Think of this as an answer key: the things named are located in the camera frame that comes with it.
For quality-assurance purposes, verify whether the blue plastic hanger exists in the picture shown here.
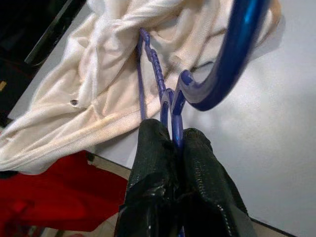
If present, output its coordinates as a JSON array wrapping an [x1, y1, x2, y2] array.
[[137, 0, 279, 237]]

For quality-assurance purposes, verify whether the cream white garment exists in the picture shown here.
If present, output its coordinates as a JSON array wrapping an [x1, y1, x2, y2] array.
[[0, 0, 282, 175]]

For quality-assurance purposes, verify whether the large red garment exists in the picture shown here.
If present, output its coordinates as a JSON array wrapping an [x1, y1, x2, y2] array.
[[0, 148, 129, 233]]

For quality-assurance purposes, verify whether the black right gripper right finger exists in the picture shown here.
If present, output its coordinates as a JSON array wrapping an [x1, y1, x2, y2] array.
[[177, 127, 257, 237]]

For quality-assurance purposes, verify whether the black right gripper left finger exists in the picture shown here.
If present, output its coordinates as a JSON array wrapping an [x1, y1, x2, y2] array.
[[118, 118, 183, 237]]

